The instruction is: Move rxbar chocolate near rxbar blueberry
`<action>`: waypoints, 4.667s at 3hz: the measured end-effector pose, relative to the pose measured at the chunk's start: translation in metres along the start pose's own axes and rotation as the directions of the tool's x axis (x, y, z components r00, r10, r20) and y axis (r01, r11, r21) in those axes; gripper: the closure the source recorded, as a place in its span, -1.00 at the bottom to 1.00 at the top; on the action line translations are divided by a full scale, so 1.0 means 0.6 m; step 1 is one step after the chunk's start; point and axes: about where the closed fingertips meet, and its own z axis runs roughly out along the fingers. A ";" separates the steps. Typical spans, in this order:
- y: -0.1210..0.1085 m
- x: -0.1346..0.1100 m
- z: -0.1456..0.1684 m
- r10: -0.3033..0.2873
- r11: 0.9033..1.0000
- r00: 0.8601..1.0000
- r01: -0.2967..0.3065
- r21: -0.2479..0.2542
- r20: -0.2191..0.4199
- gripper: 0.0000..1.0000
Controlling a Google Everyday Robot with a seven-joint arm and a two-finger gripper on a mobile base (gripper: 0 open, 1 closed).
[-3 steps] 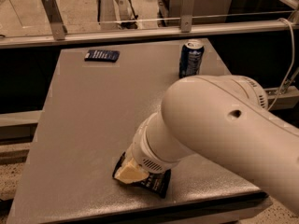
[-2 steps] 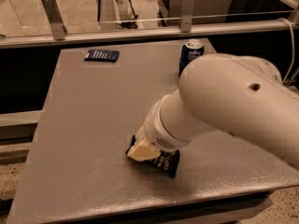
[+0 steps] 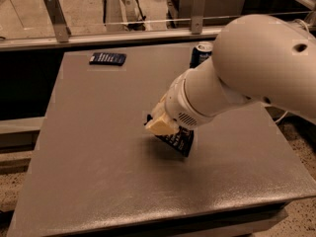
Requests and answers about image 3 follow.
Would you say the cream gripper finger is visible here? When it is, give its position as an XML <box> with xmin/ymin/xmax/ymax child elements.
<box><xmin>145</xmin><ymin>114</ymin><xmax>179</xmax><ymax>135</ymax></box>

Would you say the black chocolate rxbar wrapper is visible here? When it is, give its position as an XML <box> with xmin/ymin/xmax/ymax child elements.
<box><xmin>157</xmin><ymin>127</ymin><xmax>195</xmax><ymax>157</ymax></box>

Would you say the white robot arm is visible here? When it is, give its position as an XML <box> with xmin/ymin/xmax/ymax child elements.
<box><xmin>145</xmin><ymin>15</ymin><xmax>316</xmax><ymax>135</ymax></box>

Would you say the blue blueberry rxbar wrapper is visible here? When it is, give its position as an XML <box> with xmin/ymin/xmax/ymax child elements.
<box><xmin>89</xmin><ymin>52</ymin><xmax>126</xmax><ymax>66</ymax></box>

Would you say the blue soda can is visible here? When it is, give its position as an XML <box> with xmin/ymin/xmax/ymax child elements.
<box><xmin>190</xmin><ymin>41</ymin><xmax>213</xmax><ymax>68</ymax></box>

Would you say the horizontal metal railing beam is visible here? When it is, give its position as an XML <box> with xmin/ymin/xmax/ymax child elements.
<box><xmin>0</xmin><ymin>27</ymin><xmax>222</xmax><ymax>51</ymax></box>

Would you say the right metal railing bracket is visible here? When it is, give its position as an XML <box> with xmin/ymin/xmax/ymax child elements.
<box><xmin>191</xmin><ymin>0</ymin><xmax>206</xmax><ymax>35</ymax></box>

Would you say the metal railing bracket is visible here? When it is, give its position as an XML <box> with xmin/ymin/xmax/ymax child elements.
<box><xmin>43</xmin><ymin>0</ymin><xmax>71</xmax><ymax>42</ymax></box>
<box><xmin>191</xmin><ymin>0</ymin><xmax>206</xmax><ymax>35</ymax></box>

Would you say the left metal railing bracket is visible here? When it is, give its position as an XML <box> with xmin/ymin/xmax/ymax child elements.
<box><xmin>43</xmin><ymin>0</ymin><xmax>71</xmax><ymax>42</ymax></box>

